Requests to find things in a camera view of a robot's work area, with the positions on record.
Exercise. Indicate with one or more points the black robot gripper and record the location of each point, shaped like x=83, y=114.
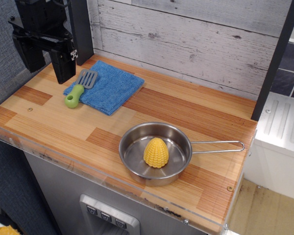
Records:
x=40, y=25

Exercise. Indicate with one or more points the stainless steel pan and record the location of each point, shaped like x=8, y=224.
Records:
x=134, y=142

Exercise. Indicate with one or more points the yellow toy corn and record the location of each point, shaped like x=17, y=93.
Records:
x=156, y=153
x=8, y=230

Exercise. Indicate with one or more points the blue folded cloth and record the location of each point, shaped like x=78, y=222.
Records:
x=112, y=88

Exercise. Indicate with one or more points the clear acrylic table edge guard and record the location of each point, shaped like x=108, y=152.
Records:
x=153, y=154

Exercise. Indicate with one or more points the grey cabinet with dispenser panel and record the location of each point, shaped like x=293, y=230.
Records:
x=85, y=201

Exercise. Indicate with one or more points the yellow toy corn on floor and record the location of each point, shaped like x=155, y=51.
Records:
x=8, y=230

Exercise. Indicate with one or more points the white toy sink counter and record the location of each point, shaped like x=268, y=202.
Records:
x=271, y=157

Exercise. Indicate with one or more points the dark left upright post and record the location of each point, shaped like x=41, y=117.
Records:
x=80, y=25

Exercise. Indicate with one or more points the dark upright post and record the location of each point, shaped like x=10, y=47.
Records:
x=80, y=25
x=275, y=62

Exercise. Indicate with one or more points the green handled grey spatula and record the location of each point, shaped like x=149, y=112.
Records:
x=86, y=80

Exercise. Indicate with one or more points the dark right upright post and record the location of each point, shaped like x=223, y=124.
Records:
x=275, y=62

